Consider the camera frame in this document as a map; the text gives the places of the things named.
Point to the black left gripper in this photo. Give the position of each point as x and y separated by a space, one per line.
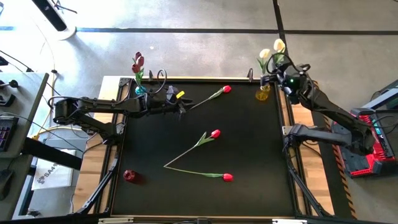
161 104

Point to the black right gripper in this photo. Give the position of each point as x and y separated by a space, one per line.
279 81

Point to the white tulip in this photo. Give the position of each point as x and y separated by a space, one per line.
276 43
264 53
281 49

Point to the dark red tulip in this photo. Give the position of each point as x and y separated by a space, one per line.
140 61
137 55
135 68

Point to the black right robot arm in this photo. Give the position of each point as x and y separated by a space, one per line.
329 107

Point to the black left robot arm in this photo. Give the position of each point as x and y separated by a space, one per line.
93 109

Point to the yellow glass vase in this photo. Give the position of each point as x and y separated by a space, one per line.
262 94

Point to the teal glass vase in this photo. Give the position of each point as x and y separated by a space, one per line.
140 90

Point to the red vase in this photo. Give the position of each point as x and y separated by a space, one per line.
129 175

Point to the yellow tag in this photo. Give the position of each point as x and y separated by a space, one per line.
180 94

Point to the black table clamp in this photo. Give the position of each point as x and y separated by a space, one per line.
151 76
250 75

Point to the grey equipment case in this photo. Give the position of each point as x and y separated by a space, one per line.
385 96

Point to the red and black tool case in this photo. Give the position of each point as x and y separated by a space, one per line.
363 165

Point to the black desk beam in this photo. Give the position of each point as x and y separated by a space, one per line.
53 154

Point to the white printed box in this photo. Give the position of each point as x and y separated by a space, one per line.
59 177

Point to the black bar on white base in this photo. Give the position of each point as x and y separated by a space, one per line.
51 14

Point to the grey desk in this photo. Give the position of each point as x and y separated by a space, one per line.
21 93

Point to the black keyboard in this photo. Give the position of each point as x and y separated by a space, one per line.
7 133

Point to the black computer mouse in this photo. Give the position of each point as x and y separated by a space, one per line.
5 183

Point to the black table frame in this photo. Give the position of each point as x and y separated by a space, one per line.
233 221

